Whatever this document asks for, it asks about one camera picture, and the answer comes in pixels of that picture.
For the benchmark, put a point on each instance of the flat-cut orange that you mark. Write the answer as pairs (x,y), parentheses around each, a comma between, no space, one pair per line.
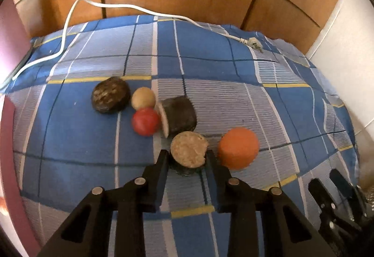
(238,147)

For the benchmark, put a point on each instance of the dark cut fruit half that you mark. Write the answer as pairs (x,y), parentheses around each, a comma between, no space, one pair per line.
(188,148)

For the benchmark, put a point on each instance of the dark round fruit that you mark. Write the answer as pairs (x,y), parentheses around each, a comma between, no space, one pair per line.
(110,94)

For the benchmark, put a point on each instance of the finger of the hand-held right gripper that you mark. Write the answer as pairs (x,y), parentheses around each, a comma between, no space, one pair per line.
(346,189)
(321,198)

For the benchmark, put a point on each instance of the small yellow ball fruit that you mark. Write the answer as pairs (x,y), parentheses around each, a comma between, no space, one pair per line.
(143,98)

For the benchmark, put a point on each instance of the small red ball fruit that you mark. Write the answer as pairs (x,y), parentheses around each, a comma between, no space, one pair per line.
(145,121)

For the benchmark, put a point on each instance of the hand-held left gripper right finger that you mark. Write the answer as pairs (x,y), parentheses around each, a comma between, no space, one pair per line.
(213,183)

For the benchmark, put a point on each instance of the pink shallow cardboard box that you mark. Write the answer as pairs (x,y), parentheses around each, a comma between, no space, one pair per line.
(10,143)

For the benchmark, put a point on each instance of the dark cut cylinder fruit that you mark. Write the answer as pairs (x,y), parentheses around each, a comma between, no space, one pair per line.
(181,116)

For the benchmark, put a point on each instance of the pink electric kettle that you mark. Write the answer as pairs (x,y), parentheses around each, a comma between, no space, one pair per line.
(11,31)

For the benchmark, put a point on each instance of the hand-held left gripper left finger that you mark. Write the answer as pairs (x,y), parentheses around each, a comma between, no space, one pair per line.
(157,183)

